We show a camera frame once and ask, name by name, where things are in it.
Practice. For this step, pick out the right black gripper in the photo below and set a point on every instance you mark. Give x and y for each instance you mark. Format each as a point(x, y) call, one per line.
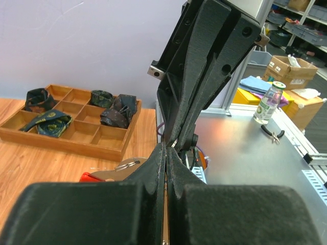
point(208, 43)

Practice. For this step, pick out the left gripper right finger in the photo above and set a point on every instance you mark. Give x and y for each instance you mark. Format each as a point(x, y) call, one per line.
point(233, 214)

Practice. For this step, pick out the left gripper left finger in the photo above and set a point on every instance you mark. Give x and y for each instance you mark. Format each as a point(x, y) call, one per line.
point(130, 211)

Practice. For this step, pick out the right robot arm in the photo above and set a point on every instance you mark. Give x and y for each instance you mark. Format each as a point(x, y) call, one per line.
point(189, 145)

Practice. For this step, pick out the grey plastic crate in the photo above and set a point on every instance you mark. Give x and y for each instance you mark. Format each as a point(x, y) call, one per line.
point(257, 64)

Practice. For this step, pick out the blue folded cloth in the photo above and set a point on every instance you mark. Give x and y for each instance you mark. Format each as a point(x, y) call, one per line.
point(255, 85)

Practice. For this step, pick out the yellow storage bin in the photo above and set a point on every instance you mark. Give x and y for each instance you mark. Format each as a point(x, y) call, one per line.
point(245, 97)

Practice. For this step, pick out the cardboard box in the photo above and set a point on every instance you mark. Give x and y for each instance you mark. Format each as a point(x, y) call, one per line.
point(279, 69)

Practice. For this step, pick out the clear plastic bottle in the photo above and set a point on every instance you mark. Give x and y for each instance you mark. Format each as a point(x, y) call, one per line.
point(269, 103)

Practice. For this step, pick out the dark brown dotted necktie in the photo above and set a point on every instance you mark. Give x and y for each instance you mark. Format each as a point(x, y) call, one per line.
point(121, 112)

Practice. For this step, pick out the wooden compartment tray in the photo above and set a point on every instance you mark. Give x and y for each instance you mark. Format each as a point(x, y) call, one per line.
point(89, 123)

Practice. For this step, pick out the dark patterned necktie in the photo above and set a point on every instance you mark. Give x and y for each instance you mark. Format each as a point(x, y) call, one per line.
point(51, 123)

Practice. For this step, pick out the green patterned rolled necktie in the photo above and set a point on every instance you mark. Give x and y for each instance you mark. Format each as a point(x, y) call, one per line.
point(101, 98)

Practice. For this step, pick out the dark rolled necktie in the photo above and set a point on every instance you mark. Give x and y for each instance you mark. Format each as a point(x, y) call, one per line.
point(39, 101)

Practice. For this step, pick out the black handled pliers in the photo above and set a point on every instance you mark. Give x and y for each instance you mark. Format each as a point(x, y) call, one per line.
point(275, 137)

